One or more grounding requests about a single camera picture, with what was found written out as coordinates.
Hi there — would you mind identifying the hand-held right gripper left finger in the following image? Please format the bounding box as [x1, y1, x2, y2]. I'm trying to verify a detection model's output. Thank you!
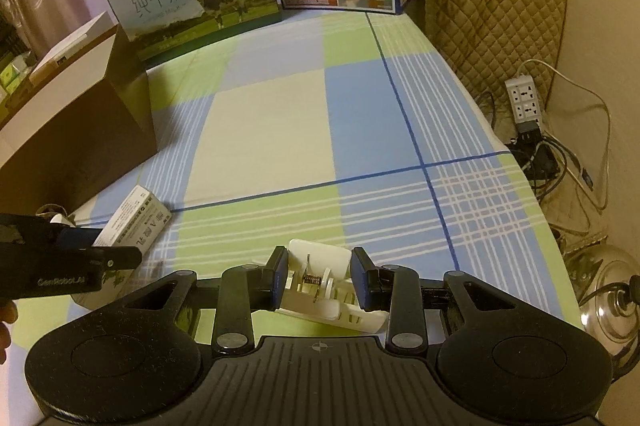
[122, 247, 291, 354]

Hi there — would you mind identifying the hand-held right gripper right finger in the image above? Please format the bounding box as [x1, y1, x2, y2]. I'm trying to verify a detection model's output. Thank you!
[350, 247, 516, 352]

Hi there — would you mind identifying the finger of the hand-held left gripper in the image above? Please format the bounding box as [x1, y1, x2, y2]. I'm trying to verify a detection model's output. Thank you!
[91, 246, 144, 273]
[0, 213, 104, 253]

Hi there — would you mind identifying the white plastic clip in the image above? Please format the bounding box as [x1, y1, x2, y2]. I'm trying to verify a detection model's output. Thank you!
[277, 238, 391, 335]

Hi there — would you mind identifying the small white carton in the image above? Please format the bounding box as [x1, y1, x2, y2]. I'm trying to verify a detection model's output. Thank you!
[102, 186, 174, 253]

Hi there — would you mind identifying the brown and white cardboard box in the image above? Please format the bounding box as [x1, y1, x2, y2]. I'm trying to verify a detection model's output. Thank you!
[0, 26, 159, 227]

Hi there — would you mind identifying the person's left hand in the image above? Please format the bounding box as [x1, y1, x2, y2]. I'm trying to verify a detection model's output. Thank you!
[0, 300, 17, 351]

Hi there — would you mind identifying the small cow print carton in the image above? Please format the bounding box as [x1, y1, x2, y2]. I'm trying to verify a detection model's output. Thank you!
[70, 267, 132, 313]

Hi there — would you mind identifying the small pale wrapper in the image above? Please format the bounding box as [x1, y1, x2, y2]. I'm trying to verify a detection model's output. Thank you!
[37, 204, 77, 227]

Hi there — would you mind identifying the checked bedsheet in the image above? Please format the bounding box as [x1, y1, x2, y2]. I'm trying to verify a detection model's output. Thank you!
[10, 10, 583, 407]

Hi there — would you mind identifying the black plug adapter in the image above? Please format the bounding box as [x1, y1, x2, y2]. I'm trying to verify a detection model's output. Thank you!
[516, 121, 547, 143]

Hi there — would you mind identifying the white power strip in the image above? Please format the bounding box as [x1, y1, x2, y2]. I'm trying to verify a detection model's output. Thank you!
[505, 74, 547, 123]

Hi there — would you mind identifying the black cable bundle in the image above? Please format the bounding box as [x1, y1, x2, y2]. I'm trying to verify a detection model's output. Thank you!
[479, 90, 598, 209]

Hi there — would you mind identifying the white cable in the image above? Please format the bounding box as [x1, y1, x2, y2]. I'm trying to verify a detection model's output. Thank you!
[520, 58, 615, 213]

